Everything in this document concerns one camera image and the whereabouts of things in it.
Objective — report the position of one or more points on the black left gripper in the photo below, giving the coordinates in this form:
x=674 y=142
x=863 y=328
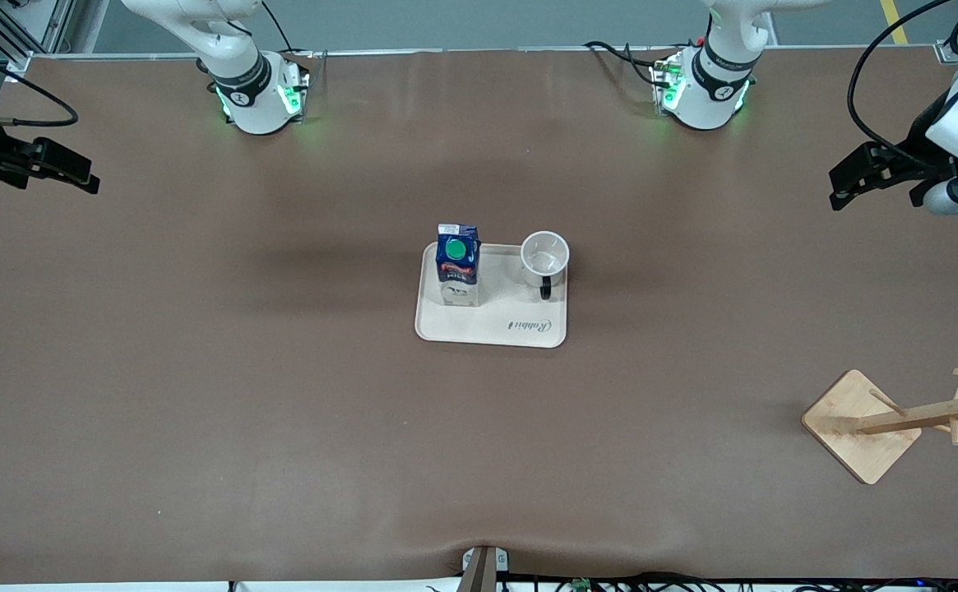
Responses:
x=916 y=151

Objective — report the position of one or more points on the blue milk carton green cap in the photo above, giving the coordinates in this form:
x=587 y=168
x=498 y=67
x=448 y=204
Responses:
x=457 y=263

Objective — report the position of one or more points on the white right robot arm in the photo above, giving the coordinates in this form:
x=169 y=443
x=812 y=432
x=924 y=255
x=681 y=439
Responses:
x=248 y=90

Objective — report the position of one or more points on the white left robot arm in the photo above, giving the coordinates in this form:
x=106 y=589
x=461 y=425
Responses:
x=713 y=90

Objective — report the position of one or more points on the wooden cup rack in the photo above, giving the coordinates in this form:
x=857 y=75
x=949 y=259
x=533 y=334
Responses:
x=861 y=432

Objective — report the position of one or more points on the yellow floor tape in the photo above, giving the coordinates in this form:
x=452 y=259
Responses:
x=894 y=20

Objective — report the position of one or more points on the brown table mat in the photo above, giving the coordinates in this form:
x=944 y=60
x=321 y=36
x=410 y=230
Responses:
x=281 y=411

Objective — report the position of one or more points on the beige plastic tray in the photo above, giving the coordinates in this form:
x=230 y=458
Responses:
x=495 y=321

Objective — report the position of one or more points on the aluminium frame profile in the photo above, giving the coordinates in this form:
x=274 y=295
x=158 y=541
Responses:
x=2 y=29

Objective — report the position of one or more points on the camera mount post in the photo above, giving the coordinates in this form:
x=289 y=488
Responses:
x=483 y=569

